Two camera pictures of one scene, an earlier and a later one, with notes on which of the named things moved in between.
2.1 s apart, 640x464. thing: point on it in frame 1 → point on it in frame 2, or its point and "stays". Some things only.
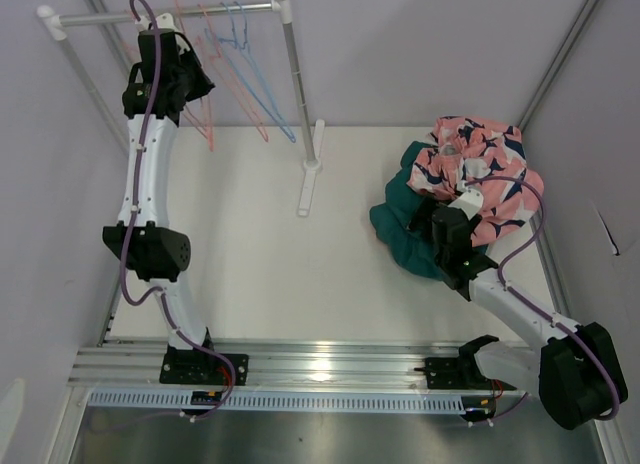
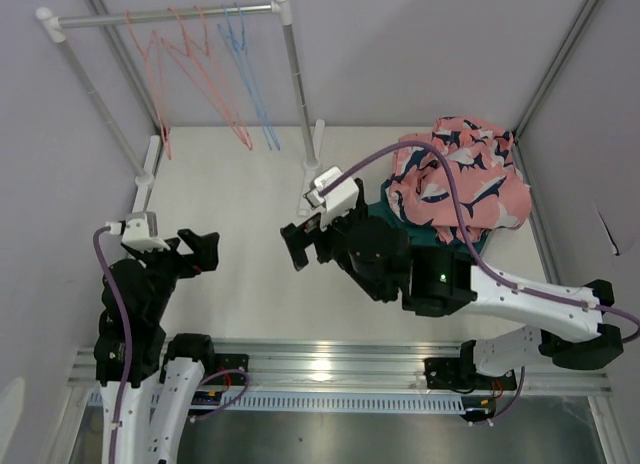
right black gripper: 424,210 → 310,232
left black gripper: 202,85 → 203,247
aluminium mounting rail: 362,369 stays
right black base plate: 458,373 stays
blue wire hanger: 258,85 → 239,50
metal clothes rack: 53,24 stays
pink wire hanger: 229,75 → 217,82
